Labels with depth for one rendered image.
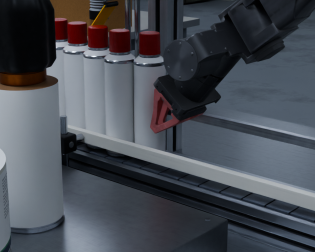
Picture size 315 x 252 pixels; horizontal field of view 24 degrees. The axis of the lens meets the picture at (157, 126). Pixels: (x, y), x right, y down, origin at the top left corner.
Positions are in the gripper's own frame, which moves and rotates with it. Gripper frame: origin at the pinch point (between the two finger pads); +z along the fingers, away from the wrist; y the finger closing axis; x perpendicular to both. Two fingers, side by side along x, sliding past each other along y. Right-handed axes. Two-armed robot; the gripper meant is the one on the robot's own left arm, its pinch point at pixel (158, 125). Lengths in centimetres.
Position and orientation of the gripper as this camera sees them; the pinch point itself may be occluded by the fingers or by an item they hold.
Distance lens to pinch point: 114.2
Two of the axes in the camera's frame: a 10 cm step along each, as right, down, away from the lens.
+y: -6.1, 2.2, -7.6
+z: -5.1, 6.2, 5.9
